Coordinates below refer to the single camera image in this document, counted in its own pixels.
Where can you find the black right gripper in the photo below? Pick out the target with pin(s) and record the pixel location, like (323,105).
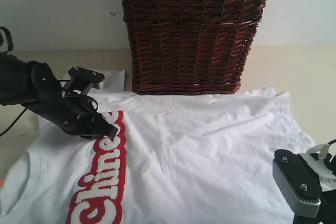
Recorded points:
(326,212)

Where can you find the white t-shirt with red print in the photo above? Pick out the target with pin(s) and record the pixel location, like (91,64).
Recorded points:
(174,159)

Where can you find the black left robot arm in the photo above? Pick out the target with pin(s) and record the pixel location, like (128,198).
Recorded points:
(16,83)

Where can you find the dark brown wicker basket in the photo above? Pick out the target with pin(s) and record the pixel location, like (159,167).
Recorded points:
(190,46)

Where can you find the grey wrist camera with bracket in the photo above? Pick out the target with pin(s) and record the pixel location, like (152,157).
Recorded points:
(303,177)

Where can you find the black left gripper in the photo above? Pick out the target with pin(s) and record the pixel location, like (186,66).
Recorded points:
(74,113)

